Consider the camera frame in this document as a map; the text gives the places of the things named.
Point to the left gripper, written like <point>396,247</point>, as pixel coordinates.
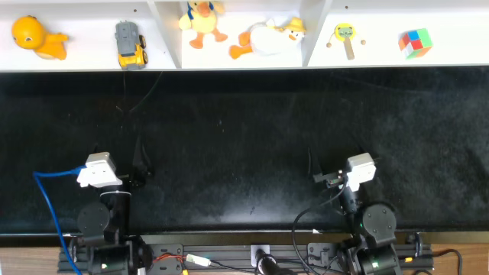
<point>135,180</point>

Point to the white plush duck, yellow hat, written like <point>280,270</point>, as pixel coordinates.
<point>271,40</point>

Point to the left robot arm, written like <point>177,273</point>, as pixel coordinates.
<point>114,214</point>

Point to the yellow rubber duck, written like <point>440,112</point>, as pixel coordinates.
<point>28,34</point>

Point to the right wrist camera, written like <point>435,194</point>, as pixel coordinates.
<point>361,170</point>

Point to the mounting rail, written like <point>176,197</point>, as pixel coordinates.
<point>237,259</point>

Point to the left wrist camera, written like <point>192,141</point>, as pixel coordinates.
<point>99,170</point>

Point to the grey and yellow toy truck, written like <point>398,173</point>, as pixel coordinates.
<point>128,38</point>

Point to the white shelf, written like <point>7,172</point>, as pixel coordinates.
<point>84,49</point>

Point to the yellow rattle drum toy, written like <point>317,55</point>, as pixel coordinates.
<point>345,32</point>

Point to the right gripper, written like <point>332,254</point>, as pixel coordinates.
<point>330,179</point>

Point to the many-coloured puzzle cube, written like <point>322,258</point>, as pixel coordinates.
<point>416,44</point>

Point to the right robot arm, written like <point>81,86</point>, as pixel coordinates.
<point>376,225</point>

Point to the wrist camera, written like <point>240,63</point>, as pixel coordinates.
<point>361,170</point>
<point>99,170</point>

